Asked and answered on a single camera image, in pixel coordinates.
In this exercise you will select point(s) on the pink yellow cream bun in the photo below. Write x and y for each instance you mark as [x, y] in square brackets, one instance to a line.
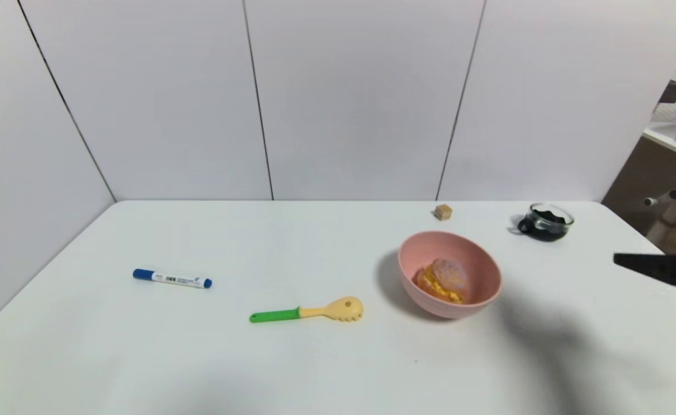
[444, 279]

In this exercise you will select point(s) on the pink bowl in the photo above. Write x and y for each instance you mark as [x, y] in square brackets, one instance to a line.
[430, 253]

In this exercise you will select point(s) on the brown perforated panel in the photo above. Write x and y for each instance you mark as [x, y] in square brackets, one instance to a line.
[637, 178]

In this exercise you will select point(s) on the glass cup with black contents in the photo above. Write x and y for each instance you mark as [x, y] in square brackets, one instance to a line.
[547, 223]

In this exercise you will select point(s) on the white shelf board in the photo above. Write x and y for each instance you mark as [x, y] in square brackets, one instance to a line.
[672, 140]

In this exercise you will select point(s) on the dark grey box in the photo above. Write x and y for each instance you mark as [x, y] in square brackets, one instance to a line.
[671, 91]

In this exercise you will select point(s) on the small wooden cube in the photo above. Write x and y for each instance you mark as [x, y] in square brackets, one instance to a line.
[443, 212]

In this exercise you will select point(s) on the blue white whiteboard marker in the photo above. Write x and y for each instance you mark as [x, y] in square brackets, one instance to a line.
[172, 279]

